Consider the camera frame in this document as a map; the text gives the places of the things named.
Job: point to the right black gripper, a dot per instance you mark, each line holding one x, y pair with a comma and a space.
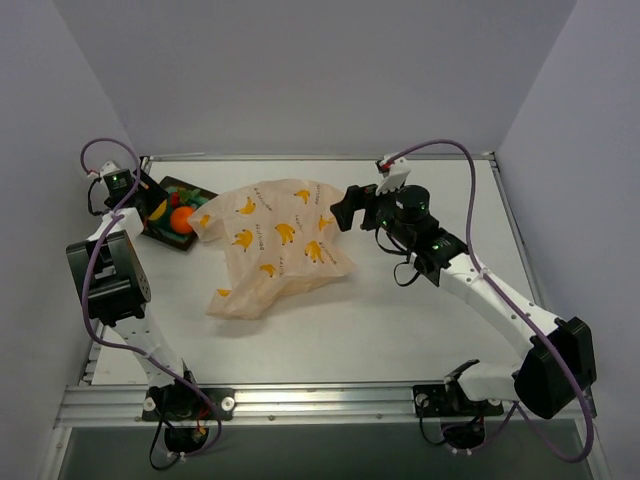
363, 203

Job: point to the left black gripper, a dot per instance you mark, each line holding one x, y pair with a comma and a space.
148, 195

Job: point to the yellow orange fake mango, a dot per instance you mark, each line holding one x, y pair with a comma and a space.
159, 212

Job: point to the fake strawberry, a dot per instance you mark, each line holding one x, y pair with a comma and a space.
184, 197

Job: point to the orange fake fruit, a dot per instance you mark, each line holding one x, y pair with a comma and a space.
179, 220

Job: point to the banana print plastic bag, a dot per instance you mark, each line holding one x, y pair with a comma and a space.
278, 238

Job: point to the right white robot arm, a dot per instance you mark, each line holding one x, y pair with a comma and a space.
556, 357

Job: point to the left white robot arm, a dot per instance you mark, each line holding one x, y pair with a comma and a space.
114, 289

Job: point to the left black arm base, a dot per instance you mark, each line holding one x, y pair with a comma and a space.
191, 424

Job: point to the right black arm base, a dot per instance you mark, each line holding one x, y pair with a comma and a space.
462, 425

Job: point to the green square plate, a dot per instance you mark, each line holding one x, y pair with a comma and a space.
161, 231

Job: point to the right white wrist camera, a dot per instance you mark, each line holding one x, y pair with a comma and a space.
394, 174

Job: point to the aluminium front rail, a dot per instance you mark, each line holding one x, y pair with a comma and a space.
251, 404

